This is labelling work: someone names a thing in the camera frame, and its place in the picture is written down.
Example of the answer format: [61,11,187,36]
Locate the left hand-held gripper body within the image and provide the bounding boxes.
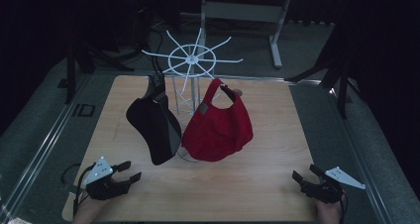
[82,156,132,201]

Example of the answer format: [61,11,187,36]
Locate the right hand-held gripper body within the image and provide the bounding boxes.
[300,166,367,204]

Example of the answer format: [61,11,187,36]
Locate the grey sun visor cap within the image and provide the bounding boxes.
[126,72,182,167]

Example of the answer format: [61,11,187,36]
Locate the red baseball cap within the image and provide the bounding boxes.
[181,77,255,163]

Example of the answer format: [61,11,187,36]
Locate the white wire hat rack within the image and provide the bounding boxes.
[142,28,244,163]

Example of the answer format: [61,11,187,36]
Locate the person's right hand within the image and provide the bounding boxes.
[315,197,347,224]

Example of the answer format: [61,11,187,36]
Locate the person's left hand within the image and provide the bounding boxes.
[71,197,112,224]

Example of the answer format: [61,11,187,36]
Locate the black metal stand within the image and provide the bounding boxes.
[63,42,135,105]
[285,29,355,119]

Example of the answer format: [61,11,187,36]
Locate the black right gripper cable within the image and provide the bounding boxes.
[340,190,349,219]

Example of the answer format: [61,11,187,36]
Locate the metal floor rail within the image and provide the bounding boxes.
[286,78,394,224]
[0,74,91,224]

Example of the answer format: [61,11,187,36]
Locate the black rectangular floor bracket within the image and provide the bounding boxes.
[71,103,96,117]

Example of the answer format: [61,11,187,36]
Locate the black floor cables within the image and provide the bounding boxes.
[145,19,166,75]

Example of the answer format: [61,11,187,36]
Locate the white metal desk frame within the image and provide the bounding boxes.
[197,0,295,69]

